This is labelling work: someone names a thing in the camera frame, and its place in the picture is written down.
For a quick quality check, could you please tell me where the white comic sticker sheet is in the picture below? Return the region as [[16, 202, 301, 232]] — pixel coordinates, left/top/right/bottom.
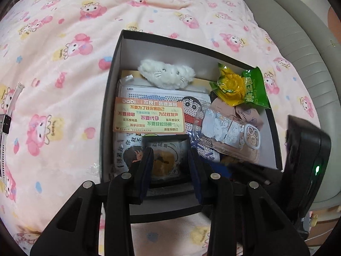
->
[[117, 84, 221, 163]]

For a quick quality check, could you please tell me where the black cardboard box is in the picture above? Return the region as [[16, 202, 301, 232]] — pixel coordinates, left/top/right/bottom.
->
[[100, 29, 284, 223]]

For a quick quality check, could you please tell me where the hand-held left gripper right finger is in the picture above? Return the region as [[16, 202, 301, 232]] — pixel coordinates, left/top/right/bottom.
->
[[188, 148, 311, 256]]

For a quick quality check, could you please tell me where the grey padded headboard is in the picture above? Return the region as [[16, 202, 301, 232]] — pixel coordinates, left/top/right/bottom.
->
[[241, 0, 341, 211]]

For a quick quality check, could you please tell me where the yellow foil wrapped snack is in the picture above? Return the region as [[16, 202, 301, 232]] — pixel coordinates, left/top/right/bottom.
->
[[213, 63, 247, 104]]

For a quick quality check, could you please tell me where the clear plastic wrapper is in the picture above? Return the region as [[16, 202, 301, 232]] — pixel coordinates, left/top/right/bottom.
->
[[85, 161, 103, 178]]

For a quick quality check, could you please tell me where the white strap smartwatch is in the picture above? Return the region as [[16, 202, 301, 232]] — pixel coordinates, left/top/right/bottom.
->
[[0, 83, 25, 178]]

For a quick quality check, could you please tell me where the pink printed blanket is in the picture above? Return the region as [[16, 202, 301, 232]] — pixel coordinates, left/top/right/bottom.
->
[[0, 0, 317, 256]]

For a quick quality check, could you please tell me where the white cartoon card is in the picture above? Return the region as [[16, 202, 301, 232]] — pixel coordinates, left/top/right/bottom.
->
[[113, 133, 146, 178]]

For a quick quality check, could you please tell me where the white plush toy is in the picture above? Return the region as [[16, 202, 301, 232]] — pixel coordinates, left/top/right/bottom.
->
[[138, 59, 196, 88]]

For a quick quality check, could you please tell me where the brown patterned packet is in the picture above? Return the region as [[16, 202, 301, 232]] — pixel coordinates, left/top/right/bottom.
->
[[234, 105, 264, 128], [210, 97, 240, 118]]

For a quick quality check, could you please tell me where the black framed packet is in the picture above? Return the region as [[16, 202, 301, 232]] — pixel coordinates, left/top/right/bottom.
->
[[142, 136, 192, 186]]

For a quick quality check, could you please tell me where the green snack packet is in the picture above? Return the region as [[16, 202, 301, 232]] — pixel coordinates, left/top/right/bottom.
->
[[240, 66, 272, 110]]

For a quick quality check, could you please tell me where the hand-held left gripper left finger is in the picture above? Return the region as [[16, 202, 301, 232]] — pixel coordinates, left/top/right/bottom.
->
[[30, 147, 155, 256]]

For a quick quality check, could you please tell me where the clear printed phone case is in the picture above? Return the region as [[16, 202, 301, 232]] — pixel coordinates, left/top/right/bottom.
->
[[190, 103, 263, 163]]

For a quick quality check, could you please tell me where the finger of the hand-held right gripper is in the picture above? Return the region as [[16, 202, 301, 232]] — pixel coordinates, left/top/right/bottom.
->
[[222, 163, 287, 190]]

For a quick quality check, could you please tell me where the orange sticker card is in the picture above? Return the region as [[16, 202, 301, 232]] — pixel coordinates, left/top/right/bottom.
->
[[113, 97, 185, 134]]

